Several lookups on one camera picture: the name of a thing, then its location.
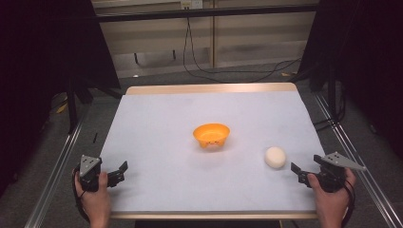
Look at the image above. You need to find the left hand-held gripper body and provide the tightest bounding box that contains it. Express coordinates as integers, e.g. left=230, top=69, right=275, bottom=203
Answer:
left=77, top=154, right=103, bottom=193

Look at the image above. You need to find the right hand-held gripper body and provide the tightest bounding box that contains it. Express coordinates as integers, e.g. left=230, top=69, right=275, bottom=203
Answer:
left=313, top=151, right=367, bottom=194

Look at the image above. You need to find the white round steamed bun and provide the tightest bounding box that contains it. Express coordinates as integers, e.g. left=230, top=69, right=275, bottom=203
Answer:
left=264, top=145, right=287, bottom=170

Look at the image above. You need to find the orange bowl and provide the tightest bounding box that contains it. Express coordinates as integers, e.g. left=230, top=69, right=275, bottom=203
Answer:
left=192, top=123, right=231, bottom=150

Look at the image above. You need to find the person's left hand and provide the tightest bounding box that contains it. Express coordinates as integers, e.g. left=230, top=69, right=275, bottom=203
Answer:
left=72, top=168, right=112, bottom=228

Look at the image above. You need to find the person's right hand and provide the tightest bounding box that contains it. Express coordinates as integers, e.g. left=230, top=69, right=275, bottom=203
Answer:
left=306, top=167, right=356, bottom=228

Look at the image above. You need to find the black stand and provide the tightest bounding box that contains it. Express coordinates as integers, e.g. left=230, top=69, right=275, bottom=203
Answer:
left=65, top=77, right=95, bottom=135
left=312, top=61, right=347, bottom=132

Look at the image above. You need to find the yellow floor tape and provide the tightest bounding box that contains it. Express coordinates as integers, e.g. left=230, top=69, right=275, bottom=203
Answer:
left=56, top=100, right=69, bottom=115

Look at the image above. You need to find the white table mat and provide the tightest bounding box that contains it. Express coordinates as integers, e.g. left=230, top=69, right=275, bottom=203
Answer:
left=99, top=90, right=326, bottom=213

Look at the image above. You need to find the black curtain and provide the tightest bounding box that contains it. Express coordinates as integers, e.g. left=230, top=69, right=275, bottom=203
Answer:
left=0, top=0, right=122, bottom=198
left=297, top=0, right=403, bottom=161

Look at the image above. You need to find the wooden table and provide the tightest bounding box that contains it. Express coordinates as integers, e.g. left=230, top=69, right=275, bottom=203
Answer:
left=108, top=82, right=319, bottom=220

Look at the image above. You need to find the black horizontal bar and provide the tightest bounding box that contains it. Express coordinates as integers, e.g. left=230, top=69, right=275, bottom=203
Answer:
left=94, top=4, right=318, bottom=24

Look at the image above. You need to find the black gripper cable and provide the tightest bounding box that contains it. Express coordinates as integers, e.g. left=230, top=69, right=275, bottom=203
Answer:
left=340, top=179, right=356, bottom=228
left=71, top=169, right=91, bottom=223

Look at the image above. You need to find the metal floor rail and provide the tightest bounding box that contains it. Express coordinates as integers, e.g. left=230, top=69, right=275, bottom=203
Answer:
left=313, top=91, right=403, bottom=228
left=24, top=118, right=87, bottom=228

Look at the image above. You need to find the black wall cable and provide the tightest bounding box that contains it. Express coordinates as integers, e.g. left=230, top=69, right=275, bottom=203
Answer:
left=182, top=16, right=302, bottom=85

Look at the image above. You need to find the white wall socket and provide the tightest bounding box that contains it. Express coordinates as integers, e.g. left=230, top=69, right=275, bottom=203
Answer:
left=180, top=0, right=204, bottom=10

